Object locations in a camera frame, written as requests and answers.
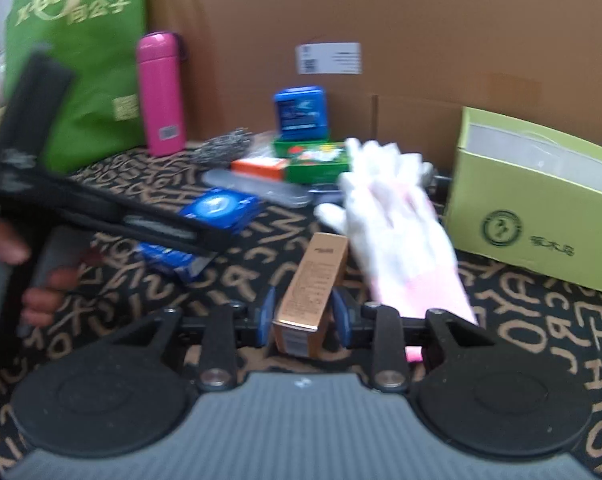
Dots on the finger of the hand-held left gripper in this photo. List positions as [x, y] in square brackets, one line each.
[171, 227]

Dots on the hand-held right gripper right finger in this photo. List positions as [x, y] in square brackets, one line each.
[338, 312]

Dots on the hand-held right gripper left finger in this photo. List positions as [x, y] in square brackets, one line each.
[268, 312]

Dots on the small gold carton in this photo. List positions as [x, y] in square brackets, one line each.
[306, 285]

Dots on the blue packet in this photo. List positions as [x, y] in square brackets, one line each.
[221, 207]

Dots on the steel wool scrubber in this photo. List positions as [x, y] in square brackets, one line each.
[223, 146]

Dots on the small orange box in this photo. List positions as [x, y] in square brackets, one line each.
[258, 169]

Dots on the white glove with pink cuff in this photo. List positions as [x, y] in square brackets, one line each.
[391, 220]

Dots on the small green printed box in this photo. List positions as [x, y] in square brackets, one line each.
[316, 160]

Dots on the light green box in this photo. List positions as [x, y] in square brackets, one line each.
[531, 210]

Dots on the person's left hand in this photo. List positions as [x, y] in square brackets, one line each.
[1, 242]

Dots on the green shopping bag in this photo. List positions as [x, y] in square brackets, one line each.
[91, 70]

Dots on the clear plastic case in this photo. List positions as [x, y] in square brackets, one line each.
[256, 187]

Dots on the pink bottle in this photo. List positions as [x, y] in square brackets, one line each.
[161, 95]

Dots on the small black object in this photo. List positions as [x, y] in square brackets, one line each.
[437, 182]

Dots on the blue square box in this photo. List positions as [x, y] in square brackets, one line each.
[301, 112]

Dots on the black cloth with tan letters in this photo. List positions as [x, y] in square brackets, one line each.
[531, 320]

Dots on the white shipping label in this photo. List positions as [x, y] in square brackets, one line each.
[328, 58]

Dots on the large brown cardboard box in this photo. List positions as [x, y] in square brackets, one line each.
[431, 25]

